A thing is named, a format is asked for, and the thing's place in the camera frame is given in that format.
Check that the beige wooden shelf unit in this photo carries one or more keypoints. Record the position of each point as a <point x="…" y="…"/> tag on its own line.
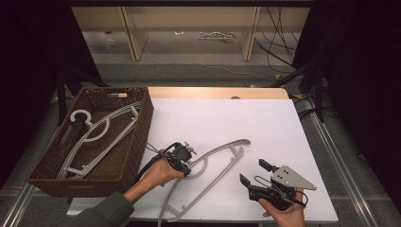
<point x="132" y="38"/>

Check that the person's left hand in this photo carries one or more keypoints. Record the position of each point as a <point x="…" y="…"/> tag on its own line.
<point x="160" y="174"/>

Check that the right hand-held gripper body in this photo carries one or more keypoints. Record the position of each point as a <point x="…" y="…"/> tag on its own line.
<point x="277" y="189"/>

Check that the person's right hand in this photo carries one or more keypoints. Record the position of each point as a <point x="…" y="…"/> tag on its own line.
<point x="288" y="217"/>

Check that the brown woven basket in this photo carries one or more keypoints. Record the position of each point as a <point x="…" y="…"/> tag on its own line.
<point x="132" y="164"/>

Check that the grey plastic clothes hanger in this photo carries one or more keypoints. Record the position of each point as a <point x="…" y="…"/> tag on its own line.
<point x="90" y="123"/>
<point x="107" y="129"/>
<point x="241" y="142"/>

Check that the dark curtain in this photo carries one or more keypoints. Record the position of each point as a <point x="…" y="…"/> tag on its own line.
<point x="31" y="63"/>
<point x="362" y="63"/>

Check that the metal floor rail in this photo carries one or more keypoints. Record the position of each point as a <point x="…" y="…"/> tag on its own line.
<point x="19" y="205"/>
<point x="340" y="164"/>

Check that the wooden table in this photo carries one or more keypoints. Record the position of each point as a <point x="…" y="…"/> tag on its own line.
<point x="220" y="93"/>

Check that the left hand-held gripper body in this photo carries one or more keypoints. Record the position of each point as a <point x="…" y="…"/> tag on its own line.
<point x="180" y="153"/>

